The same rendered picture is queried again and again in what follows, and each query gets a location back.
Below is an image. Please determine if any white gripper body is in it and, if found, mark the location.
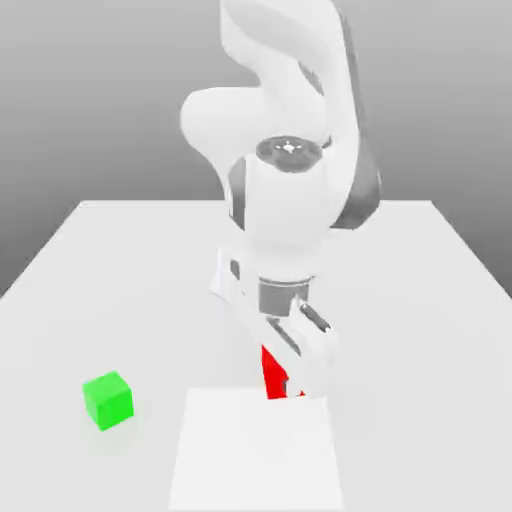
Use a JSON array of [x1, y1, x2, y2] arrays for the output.
[[242, 296, 340, 401]]

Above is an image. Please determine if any small red cube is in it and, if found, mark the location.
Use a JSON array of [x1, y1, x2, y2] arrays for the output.
[[260, 344, 308, 401]]

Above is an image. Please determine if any small green cube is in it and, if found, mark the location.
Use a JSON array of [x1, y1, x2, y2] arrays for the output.
[[81, 370, 135, 433]]

